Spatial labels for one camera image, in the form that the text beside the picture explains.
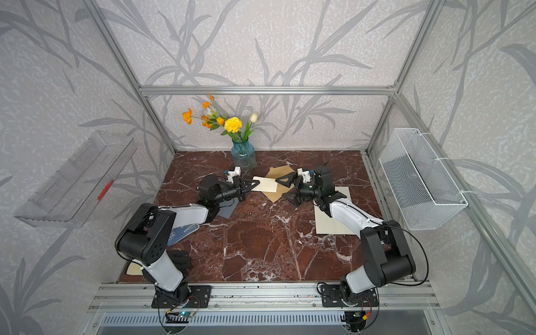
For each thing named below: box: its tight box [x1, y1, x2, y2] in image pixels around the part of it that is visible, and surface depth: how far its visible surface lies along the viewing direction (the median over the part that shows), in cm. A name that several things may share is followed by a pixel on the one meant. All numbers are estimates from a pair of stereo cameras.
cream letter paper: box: [251, 176, 278, 193], surface depth 84 cm
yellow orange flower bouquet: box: [182, 94, 259, 144], surface depth 98 cm
